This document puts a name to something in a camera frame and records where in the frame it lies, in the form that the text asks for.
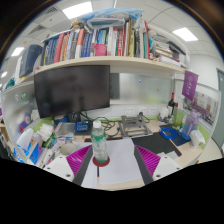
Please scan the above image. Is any blue tissue box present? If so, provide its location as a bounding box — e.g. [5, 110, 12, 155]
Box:
[14, 128, 44, 164]

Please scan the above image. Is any flat round red coaster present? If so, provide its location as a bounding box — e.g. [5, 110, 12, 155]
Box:
[92, 155, 111, 168]

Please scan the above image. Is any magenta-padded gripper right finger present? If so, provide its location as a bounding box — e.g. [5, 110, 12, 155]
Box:
[133, 144, 183, 185]

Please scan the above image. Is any black computer monitor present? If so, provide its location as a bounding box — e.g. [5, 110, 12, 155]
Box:
[33, 64, 111, 123]

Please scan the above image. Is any black desk mat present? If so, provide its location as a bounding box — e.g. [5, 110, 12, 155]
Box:
[131, 131, 184, 158]

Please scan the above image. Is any clear green-label drink bottle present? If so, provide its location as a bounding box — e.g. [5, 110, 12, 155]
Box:
[90, 119, 110, 164]

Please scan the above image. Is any clear plastic box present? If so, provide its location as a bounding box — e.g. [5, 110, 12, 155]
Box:
[54, 121, 77, 136]

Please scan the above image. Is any purple hanging pennant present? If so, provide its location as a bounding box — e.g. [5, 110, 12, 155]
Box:
[181, 69, 199, 102]

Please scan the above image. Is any coiled blue cable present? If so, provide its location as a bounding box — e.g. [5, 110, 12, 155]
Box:
[159, 125, 181, 140]

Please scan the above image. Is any white tissue pile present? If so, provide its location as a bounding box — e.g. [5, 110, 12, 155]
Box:
[38, 123, 55, 141]

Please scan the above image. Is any grey metal laptop stand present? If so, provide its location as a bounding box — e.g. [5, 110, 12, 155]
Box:
[118, 113, 154, 138]

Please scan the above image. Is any wall shelf with books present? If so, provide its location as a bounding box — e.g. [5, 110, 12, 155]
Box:
[18, 8, 191, 84]

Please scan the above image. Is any purple water bottle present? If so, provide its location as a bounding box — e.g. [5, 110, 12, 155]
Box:
[181, 110, 201, 141]

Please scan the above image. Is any white paper sheet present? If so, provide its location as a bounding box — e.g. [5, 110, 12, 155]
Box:
[81, 138, 144, 188]

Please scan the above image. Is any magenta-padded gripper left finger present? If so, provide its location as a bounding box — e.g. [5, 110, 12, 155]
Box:
[43, 144, 94, 187]

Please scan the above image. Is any white wall socket row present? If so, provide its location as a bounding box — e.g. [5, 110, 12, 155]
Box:
[123, 105, 159, 117]

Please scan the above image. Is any dark wine bottle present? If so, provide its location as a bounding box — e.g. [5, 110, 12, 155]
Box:
[168, 91, 176, 116]

